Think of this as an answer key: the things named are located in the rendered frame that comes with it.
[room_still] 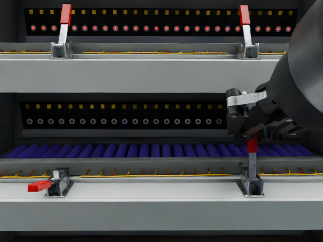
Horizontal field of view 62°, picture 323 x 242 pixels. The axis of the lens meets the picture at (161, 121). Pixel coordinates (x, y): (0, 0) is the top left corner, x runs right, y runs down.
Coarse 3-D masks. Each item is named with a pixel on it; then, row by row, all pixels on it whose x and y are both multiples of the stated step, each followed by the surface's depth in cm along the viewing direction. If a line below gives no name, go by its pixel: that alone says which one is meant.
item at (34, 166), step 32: (0, 160) 42; (32, 160) 42; (64, 160) 42; (96, 160) 42; (128, 160) 42; (160, 160) 42; (192, 160) 42; (224, 160) 42; (256, 160) 42; (288, 160) 42; (320, 160) 42
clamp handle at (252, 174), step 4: (256, 132) 36; (256, 136) 36; (252, 140) 36; (256, 140) 36; (248, 144) 37; (252, 144) 36; (256, 144) 36; (248, 148) 37; (252, 148) 36; (256, 148) 36; (248, 152) 37; (252, 152) 36; (256, 152) 36; (248, 156) 37; (252, 156) 37; (248, 160) 37; (252, 160) 37; (248, 164) 37; (252, 164) 37; (248, 168) 37; (252, 168) 37; (248, 172) 37; (252, 172) 37; (248, 176) 37; (252, 176) 37
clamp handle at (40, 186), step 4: (56, 172) 36; (56, 176) 36; (52, 180) 35; (56, 180) 35; (60, 180) 36; (28, 184) 30; (32, 184) 30; (36, 184) 30; (40, 184) 30; (44, 184) 31; (48, 184) 32; (28, 188) 29; (32, 188) 29; (36, 188) 29; (40, 188) 30; (44, 188) 31
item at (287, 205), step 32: (0, 128) 50; (0, 192) 37; (32, 192) 37; (96, 192) 37; (128, 192) 37; (160, 192) 37; (192, 192) 37; (224, 192) 37; (288, 192) 37; (320, 192) 37; (0, 224) 36; (32, 224) 36; (64, 224) 36; (96, 224) 36; (128, 224) 36; (160, 224) 36; (192, 224) 36; (224, 224) 36; (256, 224) 36; (288, 224) 36; (320, 224) 36
